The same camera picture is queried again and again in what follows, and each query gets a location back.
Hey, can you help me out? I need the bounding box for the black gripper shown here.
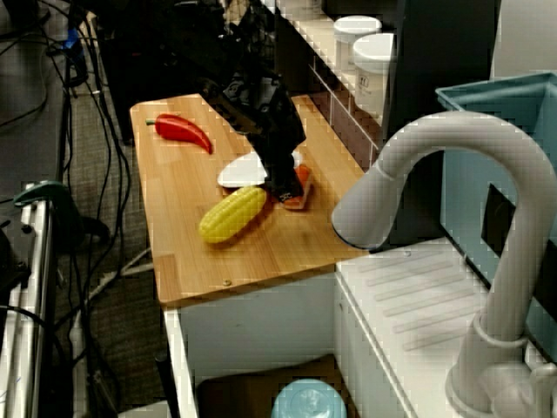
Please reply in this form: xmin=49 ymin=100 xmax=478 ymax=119
xmin=200 ymin=74 xmax=306 ymax=205

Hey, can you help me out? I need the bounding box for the salmon sushi toy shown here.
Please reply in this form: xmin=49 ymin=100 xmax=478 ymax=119
xmin=282 ymin=164 xmax=314 ymax=211

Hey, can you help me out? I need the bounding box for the red plate with white underside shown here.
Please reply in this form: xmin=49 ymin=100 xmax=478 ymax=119
xmin=216 ymin=150 xmax=304 ymax=191

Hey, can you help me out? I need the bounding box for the yellow corn cob toy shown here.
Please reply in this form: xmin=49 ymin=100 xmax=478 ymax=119
xmin=198 ymin=185 xmax=268 ymax=245

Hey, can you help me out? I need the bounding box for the red pepper toy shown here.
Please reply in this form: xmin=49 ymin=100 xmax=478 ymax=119
xmin=144 ymin=112 xmax=214 ymax=155

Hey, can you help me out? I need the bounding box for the dark tiled backsplash shelf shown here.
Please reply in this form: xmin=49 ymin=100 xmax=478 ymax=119
xmin=278 ymin=0 xmax=386 ymax=171

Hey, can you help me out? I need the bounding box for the black upright panel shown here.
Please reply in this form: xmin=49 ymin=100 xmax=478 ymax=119
xmin=273 ymin=0 xmax=314 ymax=101

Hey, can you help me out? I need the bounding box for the white lidded jar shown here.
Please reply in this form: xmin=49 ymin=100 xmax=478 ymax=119
xmin=352 ymin=33 xmax=398 ymax=115
xmin=333 ymin=16 xmax=383 ymax=73

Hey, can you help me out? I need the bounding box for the black box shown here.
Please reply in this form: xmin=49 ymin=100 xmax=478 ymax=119
xmin=97 ymin=0 xmax=223 ymax=145

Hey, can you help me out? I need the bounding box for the dark grey upright panel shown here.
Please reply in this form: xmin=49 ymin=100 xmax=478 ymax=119
xmin=382 ymin=0 xmax=501 ymax=252

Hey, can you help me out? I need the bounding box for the teal plastic bin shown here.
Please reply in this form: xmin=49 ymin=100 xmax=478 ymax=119
xmin=434 ymin=71 xmax=557 ymax=362

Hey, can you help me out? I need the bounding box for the white sink unit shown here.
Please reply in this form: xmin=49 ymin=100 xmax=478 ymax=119
xmin=163 ymin=241 xmax=557 ymax=418

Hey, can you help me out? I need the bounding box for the green clamp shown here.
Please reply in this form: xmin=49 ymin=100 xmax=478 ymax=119
xmin=12 ymin=180 xmax=110 ymax=247

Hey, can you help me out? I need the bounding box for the light blue bowl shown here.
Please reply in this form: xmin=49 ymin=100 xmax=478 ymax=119
xmin=270 ymin=377 xmax=348 ymax=418

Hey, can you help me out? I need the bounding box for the grey toy faucet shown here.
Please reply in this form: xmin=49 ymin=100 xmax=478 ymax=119
xmin=330 ymin=111 xmax=557 ymax=418

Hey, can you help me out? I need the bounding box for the black cable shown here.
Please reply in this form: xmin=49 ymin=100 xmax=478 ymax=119
xmin=84 ymin=25 xmax=131 ymax=306

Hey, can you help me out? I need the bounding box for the white cable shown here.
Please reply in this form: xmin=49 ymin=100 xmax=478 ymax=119
xmin=84 ymin=247 xmax=154 ymax=306

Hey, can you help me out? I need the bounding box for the blue cable plug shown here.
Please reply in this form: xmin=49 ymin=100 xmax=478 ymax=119
xmin=64 ymin=26 xmax=84 ymax=60

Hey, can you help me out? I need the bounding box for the aluminium frame rail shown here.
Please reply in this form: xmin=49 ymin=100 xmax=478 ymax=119
xmin=0 ymin=185 xmax=57 ymax=418

